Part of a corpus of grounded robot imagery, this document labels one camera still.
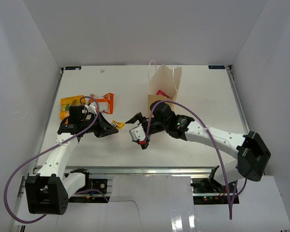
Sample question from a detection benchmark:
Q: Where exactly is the aluminium table front rail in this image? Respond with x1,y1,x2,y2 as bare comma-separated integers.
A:
33,166,220,175

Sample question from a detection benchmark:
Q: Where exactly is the blue label right corner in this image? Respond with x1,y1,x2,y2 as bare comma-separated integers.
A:
208,65,225,70

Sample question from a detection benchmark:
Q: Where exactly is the orange snack packet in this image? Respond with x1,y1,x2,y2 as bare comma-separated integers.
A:
90,93,114,114

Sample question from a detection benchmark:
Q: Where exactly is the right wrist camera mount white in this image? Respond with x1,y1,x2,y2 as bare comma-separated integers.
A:
129,125,150,149

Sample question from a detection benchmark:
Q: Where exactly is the blue label corner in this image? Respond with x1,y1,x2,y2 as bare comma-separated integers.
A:
208,65,225,70
65,66,82,71

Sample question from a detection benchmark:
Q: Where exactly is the small yellow candy packet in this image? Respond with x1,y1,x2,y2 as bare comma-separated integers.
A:
111,120,125,131

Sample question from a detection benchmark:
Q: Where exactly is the brown paper bag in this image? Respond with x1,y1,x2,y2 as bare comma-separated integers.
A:
147,60,182,116

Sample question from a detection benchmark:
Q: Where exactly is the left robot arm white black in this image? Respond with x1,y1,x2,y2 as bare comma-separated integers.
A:
25,105,119,215

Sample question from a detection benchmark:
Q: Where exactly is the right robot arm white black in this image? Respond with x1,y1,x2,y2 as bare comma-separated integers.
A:
127,100,271,185

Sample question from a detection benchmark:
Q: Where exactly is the blue label left corner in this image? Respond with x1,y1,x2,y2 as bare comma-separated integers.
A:
65,66,82,71

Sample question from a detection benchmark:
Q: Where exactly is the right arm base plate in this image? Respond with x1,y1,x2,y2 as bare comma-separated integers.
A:
190,166,228,205

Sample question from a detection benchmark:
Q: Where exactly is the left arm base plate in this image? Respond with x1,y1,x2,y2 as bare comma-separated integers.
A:
70,178,109,203

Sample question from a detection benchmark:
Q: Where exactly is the magenta candy packet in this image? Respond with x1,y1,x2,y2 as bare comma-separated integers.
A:
156,90,170,99

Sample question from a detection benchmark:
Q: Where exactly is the large yellow snack bag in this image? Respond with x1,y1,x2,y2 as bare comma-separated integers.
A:
59,95,86,120

